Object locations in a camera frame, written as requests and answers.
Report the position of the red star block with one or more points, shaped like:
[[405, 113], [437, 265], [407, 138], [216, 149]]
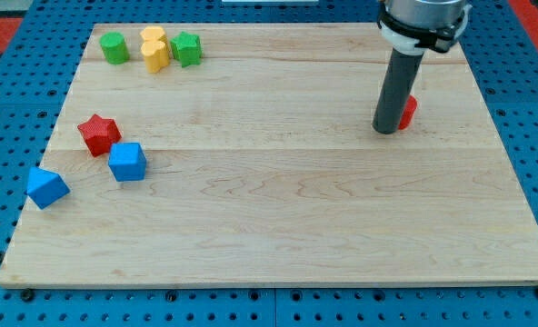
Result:
[[99, 134]]

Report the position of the green star block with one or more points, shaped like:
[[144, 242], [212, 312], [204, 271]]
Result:
[[186, 49]]

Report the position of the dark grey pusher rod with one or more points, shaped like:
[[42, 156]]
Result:
[[397, 86]]

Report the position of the blue cube block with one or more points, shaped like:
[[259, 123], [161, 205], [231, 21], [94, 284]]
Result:
[[127, 162]]

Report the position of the green cylinder block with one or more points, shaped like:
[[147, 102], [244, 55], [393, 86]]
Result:
[[114, 48]]

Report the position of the yellow heart block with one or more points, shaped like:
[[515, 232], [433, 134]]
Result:
[[155, 56]]

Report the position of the red cylinder block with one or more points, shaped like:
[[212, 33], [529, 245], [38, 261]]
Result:
[[408, 113]]

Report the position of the wooden board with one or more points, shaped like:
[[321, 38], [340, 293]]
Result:
[[264, 171]]

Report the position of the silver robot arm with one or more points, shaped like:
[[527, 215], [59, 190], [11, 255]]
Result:
[[414, 26]]

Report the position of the blue triangle block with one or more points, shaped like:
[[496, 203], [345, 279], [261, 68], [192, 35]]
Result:
[[45, 187]]

